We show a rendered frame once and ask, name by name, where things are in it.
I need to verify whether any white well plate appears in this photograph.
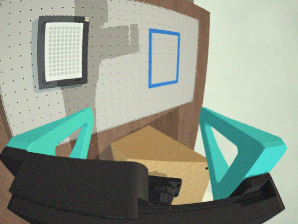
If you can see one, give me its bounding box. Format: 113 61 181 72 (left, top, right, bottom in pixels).
45 22 83 81

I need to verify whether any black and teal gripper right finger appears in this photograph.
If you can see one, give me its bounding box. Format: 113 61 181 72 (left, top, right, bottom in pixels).
199 107 287 200

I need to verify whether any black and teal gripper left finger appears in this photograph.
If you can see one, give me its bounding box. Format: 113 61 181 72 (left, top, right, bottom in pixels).
5 107 94 159

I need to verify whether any blue tape outline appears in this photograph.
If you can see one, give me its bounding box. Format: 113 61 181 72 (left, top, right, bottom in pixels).
148 28 180 89

